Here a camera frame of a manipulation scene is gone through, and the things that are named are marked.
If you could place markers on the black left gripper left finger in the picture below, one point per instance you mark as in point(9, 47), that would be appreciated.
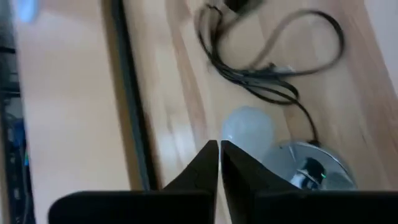
point(186, 205)

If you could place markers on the black aluminium table frame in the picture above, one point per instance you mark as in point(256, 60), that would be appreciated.
point(132, 102)

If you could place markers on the chrome lamp base with socket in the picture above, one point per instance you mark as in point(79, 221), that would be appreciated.
point(339, 179)

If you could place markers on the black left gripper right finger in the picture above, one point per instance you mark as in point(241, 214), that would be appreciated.
point(280, 205)

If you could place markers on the beige wooden desk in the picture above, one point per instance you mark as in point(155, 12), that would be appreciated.
point(68, 109)

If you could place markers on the white frosted lightbulb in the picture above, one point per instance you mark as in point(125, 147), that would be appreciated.
point(248, 127)

